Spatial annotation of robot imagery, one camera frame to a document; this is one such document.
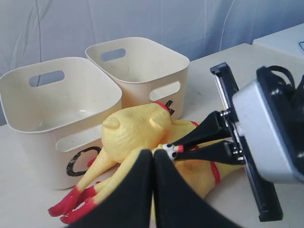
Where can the whole rubber chicken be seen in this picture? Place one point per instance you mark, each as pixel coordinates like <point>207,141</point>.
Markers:
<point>111,167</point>
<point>179,128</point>

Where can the headless yellow rubber chicken body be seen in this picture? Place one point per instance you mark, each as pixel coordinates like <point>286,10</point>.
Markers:
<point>124,134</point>

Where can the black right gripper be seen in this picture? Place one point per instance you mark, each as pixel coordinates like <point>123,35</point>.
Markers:
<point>214,128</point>

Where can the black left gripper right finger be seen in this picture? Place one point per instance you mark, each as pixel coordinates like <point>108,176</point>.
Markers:
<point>180,189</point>

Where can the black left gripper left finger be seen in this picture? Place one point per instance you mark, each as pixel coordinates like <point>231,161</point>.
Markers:
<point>127,206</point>

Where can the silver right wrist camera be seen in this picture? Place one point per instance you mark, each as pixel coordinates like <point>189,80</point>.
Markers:
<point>265,141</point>

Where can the detached rubber chicken head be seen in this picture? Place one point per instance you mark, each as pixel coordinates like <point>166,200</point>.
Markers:
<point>173,150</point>

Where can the cream bin marked O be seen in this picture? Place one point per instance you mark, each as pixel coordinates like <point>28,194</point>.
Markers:
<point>56,109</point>

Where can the white side table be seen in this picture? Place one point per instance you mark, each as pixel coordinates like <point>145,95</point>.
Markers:
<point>289,41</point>

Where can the cream bin marked X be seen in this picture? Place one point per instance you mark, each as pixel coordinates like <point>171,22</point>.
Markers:
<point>145,70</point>

